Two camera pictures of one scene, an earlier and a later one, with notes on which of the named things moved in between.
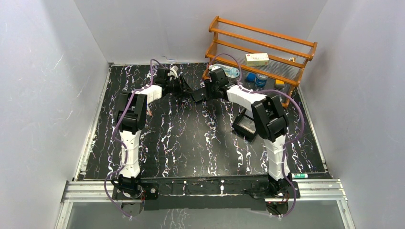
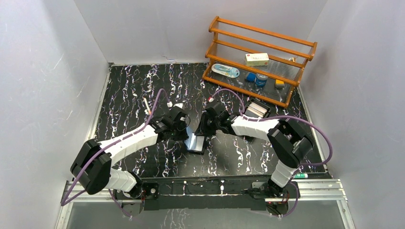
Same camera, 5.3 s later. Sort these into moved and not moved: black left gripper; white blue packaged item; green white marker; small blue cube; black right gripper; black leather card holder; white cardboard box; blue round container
Moved: black leather card holder; black left gripper; black right gripper
Not moved: white cardboard box; green white marker; small blue cube; blue round container; white blue packaged item
